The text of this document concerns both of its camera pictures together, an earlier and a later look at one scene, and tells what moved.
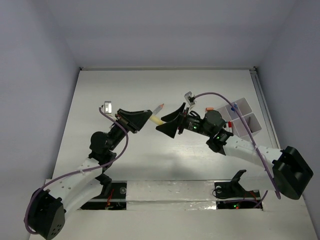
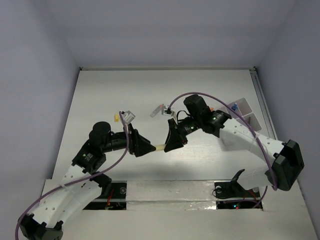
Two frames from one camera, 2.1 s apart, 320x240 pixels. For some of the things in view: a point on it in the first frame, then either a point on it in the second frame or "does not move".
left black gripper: x=132 y=121 → x=138 y=144
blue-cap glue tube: x=232 y=108 does not move
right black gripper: x=170 y=128 → x=174 y=137
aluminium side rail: x=266 y=109 does not move
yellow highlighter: x=156 y=120 → x=160 y=147
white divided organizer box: x=238 y=128 does not move
